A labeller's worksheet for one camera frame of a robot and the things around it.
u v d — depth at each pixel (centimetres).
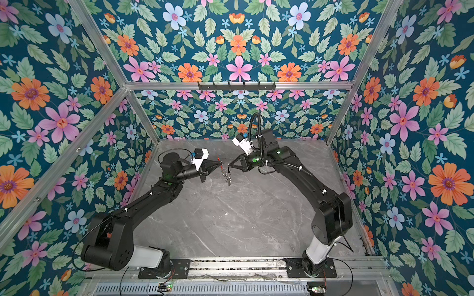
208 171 72
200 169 70
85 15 69
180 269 73
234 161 72
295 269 73
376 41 75
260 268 75
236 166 72
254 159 66
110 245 43
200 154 66
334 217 44
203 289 70
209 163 73
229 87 91
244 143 69
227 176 78
